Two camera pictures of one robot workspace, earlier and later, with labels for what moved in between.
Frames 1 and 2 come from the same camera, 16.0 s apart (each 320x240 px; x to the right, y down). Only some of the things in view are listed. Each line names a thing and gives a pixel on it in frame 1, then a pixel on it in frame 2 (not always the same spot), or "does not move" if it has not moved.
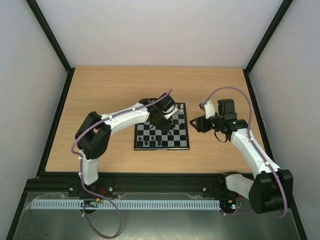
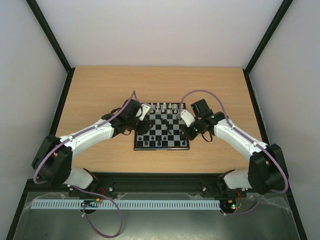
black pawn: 158,137 does not move
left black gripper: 163,127 -> 144,128
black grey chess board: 147,137 does not move
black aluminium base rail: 213,184 does not move
